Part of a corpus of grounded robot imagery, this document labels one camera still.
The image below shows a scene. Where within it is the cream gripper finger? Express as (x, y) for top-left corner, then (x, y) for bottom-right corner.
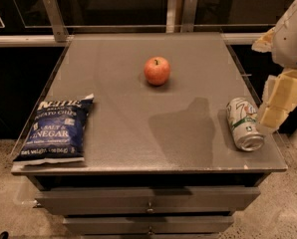
(251, 28), (275, 53)
(262, 75), (276, 106)

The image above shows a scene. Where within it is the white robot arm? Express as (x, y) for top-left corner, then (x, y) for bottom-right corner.
(252, 0), (297, 134)

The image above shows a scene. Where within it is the grey top drawer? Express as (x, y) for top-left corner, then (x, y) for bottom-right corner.
(36, 186), (260, 215)

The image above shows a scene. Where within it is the grey drawer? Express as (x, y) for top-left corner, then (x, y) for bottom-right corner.
(63, 216), (233, 235)
(81, 234), (219, 239)
(36, 186), (260, 215)

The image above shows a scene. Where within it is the grey drawer cabinet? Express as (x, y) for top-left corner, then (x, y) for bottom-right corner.
(10, 32), (288, 239)

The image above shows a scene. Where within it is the grey middle drawer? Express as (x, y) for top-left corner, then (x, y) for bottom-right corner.
(63, 216), (233, 235)

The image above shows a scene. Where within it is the grey bottom drawer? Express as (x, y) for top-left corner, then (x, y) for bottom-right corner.
(81, 234), (219, 239)

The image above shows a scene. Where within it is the green white soda can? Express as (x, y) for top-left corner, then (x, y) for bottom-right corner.
(226, 98), (264, 152)

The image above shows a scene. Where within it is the red apple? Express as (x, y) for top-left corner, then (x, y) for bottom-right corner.
(144, 57), (170, 86)

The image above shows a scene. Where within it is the blue potato chips bag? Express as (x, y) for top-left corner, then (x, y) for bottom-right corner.
(14, 94), (94, 165)

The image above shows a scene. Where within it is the right metal bracket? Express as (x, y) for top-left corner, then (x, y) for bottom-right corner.
(165, 0), (198, 33)

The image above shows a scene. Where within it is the metal bracket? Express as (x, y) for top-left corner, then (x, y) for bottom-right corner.
(42, 0), (68, 43)
(165, 0), (198, 33)

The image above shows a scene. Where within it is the left metal bracket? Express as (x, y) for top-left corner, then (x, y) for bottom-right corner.
(42, 0), (68, 43)

